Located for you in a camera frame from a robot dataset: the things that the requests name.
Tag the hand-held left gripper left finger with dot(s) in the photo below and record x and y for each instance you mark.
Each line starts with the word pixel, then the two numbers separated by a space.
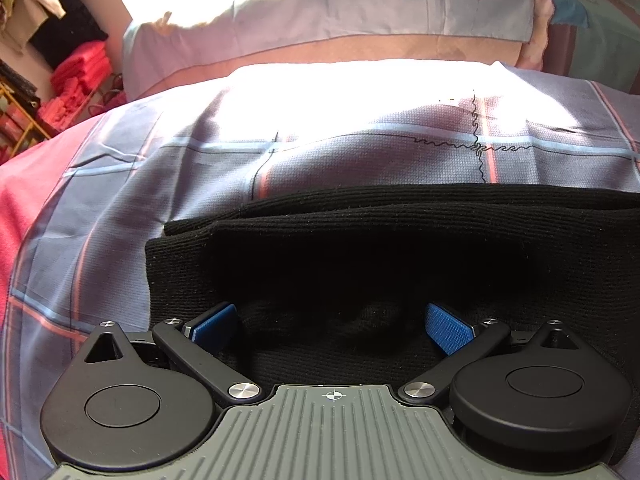
pixel 215 327

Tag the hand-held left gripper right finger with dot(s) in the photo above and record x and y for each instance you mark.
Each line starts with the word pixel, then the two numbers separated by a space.
pixel 447 330

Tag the black knit pants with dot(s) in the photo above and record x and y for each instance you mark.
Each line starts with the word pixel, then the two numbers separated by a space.
pixel 325 270

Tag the plaid bed sheet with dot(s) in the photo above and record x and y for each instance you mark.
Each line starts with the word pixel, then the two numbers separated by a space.
pixel 350 160

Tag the yellow shelf rack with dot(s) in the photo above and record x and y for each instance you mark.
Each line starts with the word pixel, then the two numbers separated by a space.
pixel 20 120

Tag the stack of pink clothes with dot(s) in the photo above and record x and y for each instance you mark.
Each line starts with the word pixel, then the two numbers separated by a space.
pixel 80 75

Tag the light blue patterned pillow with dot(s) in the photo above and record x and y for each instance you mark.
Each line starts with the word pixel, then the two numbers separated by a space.
pixel 325 15

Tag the teal patchwork pillow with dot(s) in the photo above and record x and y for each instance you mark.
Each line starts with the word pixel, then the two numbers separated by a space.
pixel 600 35

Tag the black hanging garment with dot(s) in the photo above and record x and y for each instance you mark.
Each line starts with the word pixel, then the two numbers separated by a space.
pixel 70 20

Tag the beige hanging garment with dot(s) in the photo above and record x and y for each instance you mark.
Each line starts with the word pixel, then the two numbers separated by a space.
pixel 30 5

